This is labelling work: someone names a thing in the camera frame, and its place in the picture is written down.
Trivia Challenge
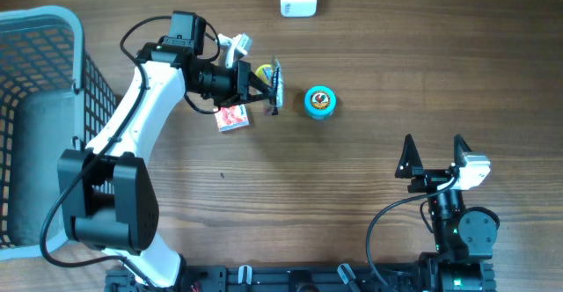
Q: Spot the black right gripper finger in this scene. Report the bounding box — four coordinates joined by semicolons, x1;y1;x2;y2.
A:
454;134;472;166
395;134;424;179

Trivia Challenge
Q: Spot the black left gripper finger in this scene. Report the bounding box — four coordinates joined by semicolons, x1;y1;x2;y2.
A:
218;93;277;107
248;72;275;94

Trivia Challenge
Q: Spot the yellow cylindrical container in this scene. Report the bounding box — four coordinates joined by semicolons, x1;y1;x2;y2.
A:
255;64;275;86

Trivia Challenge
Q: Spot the red silver foil packet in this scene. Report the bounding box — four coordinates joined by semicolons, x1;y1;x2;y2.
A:
266;57;284;116

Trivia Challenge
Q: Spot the red snack box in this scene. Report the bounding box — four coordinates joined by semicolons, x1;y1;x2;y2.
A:
215;105;250;132

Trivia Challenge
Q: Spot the teal tin can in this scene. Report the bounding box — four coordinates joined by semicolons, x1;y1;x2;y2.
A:
303;85;338;120

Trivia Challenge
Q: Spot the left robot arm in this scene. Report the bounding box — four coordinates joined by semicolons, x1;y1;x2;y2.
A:
51;11;283;291

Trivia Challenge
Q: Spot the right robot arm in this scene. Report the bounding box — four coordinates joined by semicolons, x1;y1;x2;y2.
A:
395;135;500;292

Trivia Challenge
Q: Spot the grey plastic shopping basket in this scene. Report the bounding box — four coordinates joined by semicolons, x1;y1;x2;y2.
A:
1;6;117;260

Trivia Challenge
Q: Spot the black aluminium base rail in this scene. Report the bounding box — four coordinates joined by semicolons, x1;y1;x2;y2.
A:
105;260;497;292

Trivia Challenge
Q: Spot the black right camera cable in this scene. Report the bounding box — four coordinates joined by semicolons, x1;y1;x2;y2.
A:
365;175;461;280

